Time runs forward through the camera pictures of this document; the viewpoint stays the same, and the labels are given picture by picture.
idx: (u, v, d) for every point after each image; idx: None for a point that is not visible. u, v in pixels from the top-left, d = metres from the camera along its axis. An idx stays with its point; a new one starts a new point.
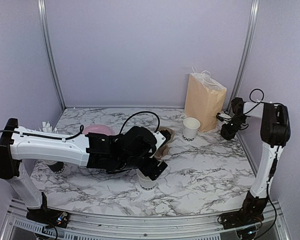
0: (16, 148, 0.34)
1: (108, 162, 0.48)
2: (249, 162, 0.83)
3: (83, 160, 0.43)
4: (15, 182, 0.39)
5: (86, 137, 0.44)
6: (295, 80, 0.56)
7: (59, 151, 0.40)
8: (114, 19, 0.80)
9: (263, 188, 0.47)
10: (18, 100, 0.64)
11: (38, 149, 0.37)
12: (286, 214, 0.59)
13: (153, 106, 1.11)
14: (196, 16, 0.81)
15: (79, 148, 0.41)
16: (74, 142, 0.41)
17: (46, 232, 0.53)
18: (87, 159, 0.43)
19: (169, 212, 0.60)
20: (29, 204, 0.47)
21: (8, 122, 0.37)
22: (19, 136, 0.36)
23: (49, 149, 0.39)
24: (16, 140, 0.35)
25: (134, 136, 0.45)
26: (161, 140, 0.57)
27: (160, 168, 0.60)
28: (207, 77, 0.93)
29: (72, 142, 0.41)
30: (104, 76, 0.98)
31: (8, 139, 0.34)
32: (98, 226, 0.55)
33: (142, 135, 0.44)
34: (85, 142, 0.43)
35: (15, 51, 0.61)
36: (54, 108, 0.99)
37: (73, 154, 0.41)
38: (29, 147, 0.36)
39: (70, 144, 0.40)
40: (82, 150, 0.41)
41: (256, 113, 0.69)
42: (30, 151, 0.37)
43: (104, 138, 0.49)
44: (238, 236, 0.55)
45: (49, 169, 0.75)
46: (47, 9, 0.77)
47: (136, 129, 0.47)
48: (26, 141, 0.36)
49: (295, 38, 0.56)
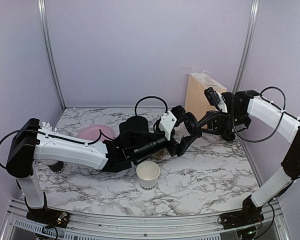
0: (44, 148, 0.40)
1: (122, 163, 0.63)
2: (249, 162, 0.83)
3: (100, 163, 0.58)
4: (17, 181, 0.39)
5: (101, 144, 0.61)
6: (294, 81, 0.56)
7: (78, 154, 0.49)
8: (114, 19, 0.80)
9: (263, 200, 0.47)
10: (17, 100, 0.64)
11: (61, 150, 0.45)
12: (286, 214, 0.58)
13: (153, 106, 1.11)
14: (197, 16, 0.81)
15: (97, 152, 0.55)
16: (94, 148, 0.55)
17: (46, 232, 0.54)
18: (103, 163, 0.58)
19: (169, 212, 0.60)
20: (33, 203, 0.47)
21: (30, 121, 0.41)
22: (47, 137, 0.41)
23: (70, 151, 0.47)
24: (44, 141, 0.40)
25: (123, 132, 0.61)
26: (172, 122, 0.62)
27: (182, 146, 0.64)
28: (207, 77, 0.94)
29: (92, 147, 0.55)
30: (104, 76, 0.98)
31: (32, 138, 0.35)
32: (98, 226, 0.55)
33: (126, 129, 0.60)
34: (101, 147, 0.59)
35: (15, 51, 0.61)
36: (54, 108, 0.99)
37: (89, 157, 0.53)
38: (55, 148, 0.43)
39: (92, 149, 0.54)
40: (102, 153, 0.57)
41: (255, 114, 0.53)
42: (54, 151, 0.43)
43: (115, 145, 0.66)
44: (238, 236, 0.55)
45: (49, 169, 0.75)
46: (47, 9, 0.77)
47: (122, 126, 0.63)
48: (53, 143, 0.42)
49: (295, 38, 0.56)
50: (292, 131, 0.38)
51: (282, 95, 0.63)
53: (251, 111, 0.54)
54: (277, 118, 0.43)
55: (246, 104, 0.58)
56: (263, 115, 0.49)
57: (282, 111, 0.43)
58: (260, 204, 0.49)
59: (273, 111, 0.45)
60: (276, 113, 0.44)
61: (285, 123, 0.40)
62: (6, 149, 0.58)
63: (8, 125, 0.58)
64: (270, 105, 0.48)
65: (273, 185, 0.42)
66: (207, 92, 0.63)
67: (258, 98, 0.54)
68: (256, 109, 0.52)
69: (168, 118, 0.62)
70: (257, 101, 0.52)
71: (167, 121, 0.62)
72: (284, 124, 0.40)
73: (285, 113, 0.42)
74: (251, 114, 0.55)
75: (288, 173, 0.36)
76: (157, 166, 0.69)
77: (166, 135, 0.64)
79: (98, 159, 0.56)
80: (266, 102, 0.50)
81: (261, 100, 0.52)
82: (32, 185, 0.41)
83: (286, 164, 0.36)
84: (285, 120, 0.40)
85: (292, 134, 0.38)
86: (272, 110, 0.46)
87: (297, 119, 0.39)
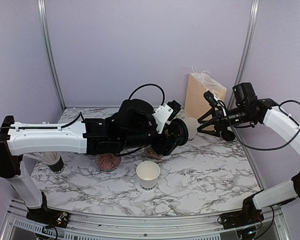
0: (14, 143, 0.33)
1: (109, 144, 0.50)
2: (249, 161, 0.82)
3: (82, 146, 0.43)
4: (13, 182, 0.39)
5: (80, 123, 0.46)
6: (295, 80, 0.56)
7: (58, 140, 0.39)
8: (114, 19, 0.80)
9: (265, 203, 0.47)
10: (17, 100, 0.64)
11: (37, 141, 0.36)
12: (286, 214, 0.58)
13: (153, 106, 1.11)
14: (197, 16, 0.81)
15: (75, 135, 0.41)
16: (71, 130, 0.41)
17: (46, 232, 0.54)
18: (85, 145, 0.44)
19: (169, 212, 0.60)
20: (30, 203, 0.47)
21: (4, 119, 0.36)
22: (15, 131, 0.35)
23: (43, 140, 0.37)
24: (13, 135, 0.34)
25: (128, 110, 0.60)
26: (166, 113, 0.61)
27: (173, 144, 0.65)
28: (207, 77, 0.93)
29: (68, 129, 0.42)
30: (104, 76, 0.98)
31: (5, 135, 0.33)
32: (98, 226, 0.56)
33: (132, 107, 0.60)
34: (80, 129, 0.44)
35: (15, 51, 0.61)
36: (54, 108, 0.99)
37: (68, 141, 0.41)
38: (28, 140, 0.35)
39: (67, 131, 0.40)
40: (78, 136, 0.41)
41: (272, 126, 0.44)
42: (30, 144, 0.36)
43: (100, 123, 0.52)
44: (238, 236, 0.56)
45: (49, 169, 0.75)
46: (47, 9, 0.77)
47: (127, 104, 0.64)
48: (22, 135, 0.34)
49: (295, 37, 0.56)
50: None
51: (289, 96, 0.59)
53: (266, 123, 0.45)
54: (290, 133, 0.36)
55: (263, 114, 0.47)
56: (280, 129, 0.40)
57: None
58: (261, 205, 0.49)
59: (292, 126, 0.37)
60: (293, 128, 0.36)
61: None
62: None
63: None
64: (288, 118, 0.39)
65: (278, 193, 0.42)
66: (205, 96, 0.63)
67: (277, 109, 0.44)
68: (273, 121, 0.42)
69: (164, 109, 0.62)
70: (274, 111, 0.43)
71: (162, 113, 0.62)
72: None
73: None
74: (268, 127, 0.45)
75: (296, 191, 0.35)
76: (157, 166, 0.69)
77: (158, 128, 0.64)
79: (77, 142, 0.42)
80: (283, 113, 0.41)
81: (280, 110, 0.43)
82: (25, 185, 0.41)
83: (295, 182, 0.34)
84: None
85: None
86: (289, 124, 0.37)
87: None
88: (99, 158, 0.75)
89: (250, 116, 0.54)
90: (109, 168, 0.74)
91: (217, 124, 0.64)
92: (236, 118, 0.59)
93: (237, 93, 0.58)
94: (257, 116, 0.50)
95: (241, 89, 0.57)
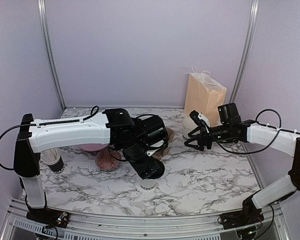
0: (35, 140, 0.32)
1: (130, 139, 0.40)
2: (249, 162, 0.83)
3: (105, 137, 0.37)
4: (25, 180, 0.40)
5: (103, 114, 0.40)
6: (294, 81, 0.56)
7: (81, 134, 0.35)
8: (114, 19, 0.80)
9: (265, 202, 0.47)
10: (17, 100, 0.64)
11: (59, 136, 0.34)
12: (286, 215, 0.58)
13: (153, 106, 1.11)
14: (196, 16, 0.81)
15: (98, 125, 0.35)
16: (93, 121, 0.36)
17: (46, 232, 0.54)
18: (108, 136, 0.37)
19: (169, 212, 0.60)
20: (35, 203, 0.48)
21: (23, 117, 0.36)
22: (37, 128, 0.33)
23: (65, 134, 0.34)
24: (34, 132, 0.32)
25: (159, 123, 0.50)
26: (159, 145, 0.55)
27: (153, 168, 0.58)
28: (207, 77, 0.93)
29: (90, 121, 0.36)
30: (104, 76, 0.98)
31: (25, 132, 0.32)
32: (98, 226, 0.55)
33: (164, 126, 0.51)
34: (103, 118, 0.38)
35: (15, 51, 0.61)
36: (54, 108, 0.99)
37: (91, 133, 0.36)
38: (50, 136, 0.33)
39: (89, 123, 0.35)
40: (101, 127, 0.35)
41: (256, 140, 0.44)
42: (52, 140, 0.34)
43: (121, 111, 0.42)
44: (238, 236, 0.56)
45: (49, 169, 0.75)
46: (47, 9, 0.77)
47: (157, 119, 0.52)
48: (44, 131, 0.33)
49: (295, 37, 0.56)
50: (292, 145, 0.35)
51: (288, 97, 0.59)
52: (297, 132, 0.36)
53: (249, 140, 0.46)
54: (272, 137, 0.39)
55: (244, 134, 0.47)
56: (263, 139, 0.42)
57: (278, 129, 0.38)
58: (261, 205, 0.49)
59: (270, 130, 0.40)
60: (272, 131, 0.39)
61: (285, 140, 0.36)
62: (4, 149, 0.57)
63: (8, 125, 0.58)
64: (267, 127, 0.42)
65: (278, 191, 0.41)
66: (190, 115, 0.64)
67: (255, 124, 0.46)
68: (253, 135, 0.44)
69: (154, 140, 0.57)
70: (251, 125, 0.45)
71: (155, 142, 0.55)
72: (286, 142, 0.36)
73: (281, 130, 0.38)
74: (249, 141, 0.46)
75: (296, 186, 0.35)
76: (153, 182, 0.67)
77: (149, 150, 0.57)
79: (100, 134, 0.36)
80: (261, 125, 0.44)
81: (254, 124, 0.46)
82: (37, 184, 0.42)
83: (293, 177, 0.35)
84: (285, 138, 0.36)
85: (293, 147, 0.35)
86: (269, 130, 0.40)
87: (294, 132, 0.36)
88: (99, 159, 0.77)
89: (232, 136, 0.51)
90: (109, 168, 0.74)
91: (201, 141, 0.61)
92: (218, 135, 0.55)
93: (220, 113, 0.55)
94: (240, 137, 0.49)
95: (225, 110, 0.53)
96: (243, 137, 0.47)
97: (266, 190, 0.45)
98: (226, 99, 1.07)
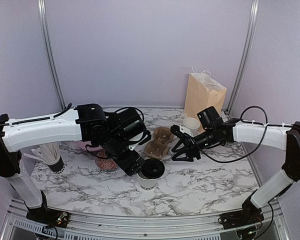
0: (8, 139, 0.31)
1: (102, 135, 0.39)
2: (249, 161, 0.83)
3: (76, 134, 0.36)
4: (13, 180, 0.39)
5: (75, 111, 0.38)
6: (294, 81, 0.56)
7: (53, 131, 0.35)
8: (114, 19, 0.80)
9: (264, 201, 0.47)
10: (17, 100, 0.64)
11: (31, 134, 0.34)
12: (286, 214, 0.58)
13: (153, 106, 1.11)
14: (196, 16, 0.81)
15: (68, 122, 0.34)
16: (63, 118, 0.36)
17: (46, 232, 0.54)
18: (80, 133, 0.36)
19: (169, 212, 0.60)
20: (31, 203, 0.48)
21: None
22: (9, 127, 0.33)
23: (37, 132, 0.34)
24: (7, 131, 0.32)
25: (134, 115, 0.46)
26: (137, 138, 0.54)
27: (138, 162, 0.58)
28: (207, 77, 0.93)
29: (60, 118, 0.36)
30: (104, 76, 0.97)
31: None
32: (98, 226, 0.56)
33: (140, 118, 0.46)
34: (73, 114, 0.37)
35: (15, 51, 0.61)
36: (54, 108, 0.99)
37: (62, 130, 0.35)
38: (23, 135, 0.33)
39: (60, 120, 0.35)
40: (72, 123, 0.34)
41: (243, 138, 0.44)
42: (26, 138, 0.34)
43: (92, 107, 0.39)
44: (238, 236, 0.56)
45: (49, 169, 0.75)
46: (47, 9, 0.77)
47: (133, 111, 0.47)
48: (16, 129, 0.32)
49: (295, 37, 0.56)
50: (283, 139, 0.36)
51: (288, 97, 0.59)
52: (285, 125, 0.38)
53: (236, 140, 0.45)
54: (261, 134, 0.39)
55: (231, 134, 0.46)
56: (252, 137, 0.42)
57: (265, 125, 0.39)
58: (260, 204, 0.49)
59: (257, 128, 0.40)
60: (260, 128, 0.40)
61: (274, 135, 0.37)
62: None
63: None
64: (252, 124, 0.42)
65: (274, 188, 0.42)
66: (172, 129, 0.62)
67: (239, 122, 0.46)
68: (240, 135, 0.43)
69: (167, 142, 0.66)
70: (237, 125, 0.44)
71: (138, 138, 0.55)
72: (276, 137, 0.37)
73: (269, 127, 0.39)
74: (235, 141, 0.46)
75: (292, 177, 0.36)
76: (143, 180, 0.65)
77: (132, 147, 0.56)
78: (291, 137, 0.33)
79: (71, 131, 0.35)
80: (246, 122, 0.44)
81: (238, 121, 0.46)
82: (26, 184, 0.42)
83: (288, 170, 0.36)
84: (274, 133, 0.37)
85: (284, 141, 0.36)
86: (256, 128, 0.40)
87: (283, 126, 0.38)
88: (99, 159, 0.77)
89: (218, 138, 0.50)
90: (109, 168, 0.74)
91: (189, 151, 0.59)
92: (205, 142, 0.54)
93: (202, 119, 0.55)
94: (227, 138, 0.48)
95: (205, 115, 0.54)
96: (231, 136, 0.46)
97: (262, 189, 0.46)
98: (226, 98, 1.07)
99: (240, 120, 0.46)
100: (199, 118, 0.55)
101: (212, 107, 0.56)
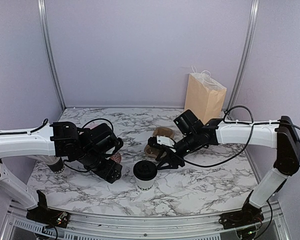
0: None
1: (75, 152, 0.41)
2: (249, 162, 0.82)
3: (50, 149, 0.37)
4: None
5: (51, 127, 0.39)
6: (294, 82, 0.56)
7: (29, 145, 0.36)
8: (114, 19, 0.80)
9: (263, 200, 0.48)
10: (17, 100, 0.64)
11: (9, 146, 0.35)
12: (286, 215, 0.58)
13: (153, 106, 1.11)
14: (196, 17, 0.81)
15: (43, 138, 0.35)
16: (40, 134, 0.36)
17: (46, 232, 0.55)
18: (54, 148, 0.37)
19: (169, 212, 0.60)
20: (26, 205, 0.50)
21: None
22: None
23: (13, 145, 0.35)
24: None
25: (106, 131, 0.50)
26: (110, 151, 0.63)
27: (116, 169, 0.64)
28: (207, 77, 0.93)
29: (37, 133, 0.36)
30: (104, 76, 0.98)
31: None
32: (98, 226, 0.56)
33: (112, 133, 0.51)
34: (50, 130, 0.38)
35: (15, 52, 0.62)
36: (54, 108, 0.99)
37: (37, 146, 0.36)
38: (0, 146, 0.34)
39: (36, 135, 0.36)
40: (46, 140, 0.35)
41: (227, 139, 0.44)
42: (3, 150, 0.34)
43: (67, 125, 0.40)
44: (238, 236, 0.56)
45: (49, 169, 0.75)
46: (47, 9, 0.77)
47: (106, 126, 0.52)
48: None
49: (296, 37, 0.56)
50: (272, 138, 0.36)
51: (288, 97, 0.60)
52: (271, 122, 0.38)
53: (222, 142, 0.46)
54: (248, 134, 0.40)
55: (215, 137, 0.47)
56: (236, 138, 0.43)
57: (251, 124, 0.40)
58: (261, 202, 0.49)
59: (242, 129, 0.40)
60: (247, 128, 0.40)
61: (263, 134, 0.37)
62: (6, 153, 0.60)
63: (8, 125, 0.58)
64: (237, 125, 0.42)
65: (268, 187, 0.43)
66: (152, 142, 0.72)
67: (223, 122, 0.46)
68: (224, 135, 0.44)
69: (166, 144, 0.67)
70: (222, 127, 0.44)
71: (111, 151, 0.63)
72: (265, 136, 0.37)
73: (255, 126, 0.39)
74: (219, 142, 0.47)
75: (286, 173, 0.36)
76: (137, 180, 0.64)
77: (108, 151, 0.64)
78: (283, 136, 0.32)
79: (45, 146, 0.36)
80: (230, 121, 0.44)
81: (223, 122, 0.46)
82: (10, 187, 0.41)
83: (281, 168, 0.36)
84: (261, 131, 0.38)
85: (274, 140, 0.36)
86: (241, 128, 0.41)
87: (270, 123, 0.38)
88: None
89: (201, 142, 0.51)
90: None
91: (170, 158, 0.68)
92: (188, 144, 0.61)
93: (180, 123, 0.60)
94: (210, 141, 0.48)
95: (183, 120, 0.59)
96: (215, 139, 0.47)
97: (260, 189, 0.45)
98: (226, 98, 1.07)
99: (224, 120, 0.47)
100: (178, 123, 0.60)
101: (189, 111, 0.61)
